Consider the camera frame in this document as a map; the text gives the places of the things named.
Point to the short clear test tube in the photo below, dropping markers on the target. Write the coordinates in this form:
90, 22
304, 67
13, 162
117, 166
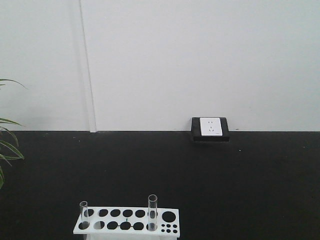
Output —
84, 215

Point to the white socket on black box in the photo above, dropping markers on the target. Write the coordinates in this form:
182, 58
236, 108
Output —
210, 129

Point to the tall clear test tube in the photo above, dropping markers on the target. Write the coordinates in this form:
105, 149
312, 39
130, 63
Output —
152, 212

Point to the white test tube rack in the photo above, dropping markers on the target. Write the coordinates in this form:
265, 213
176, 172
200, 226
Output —
129, 223

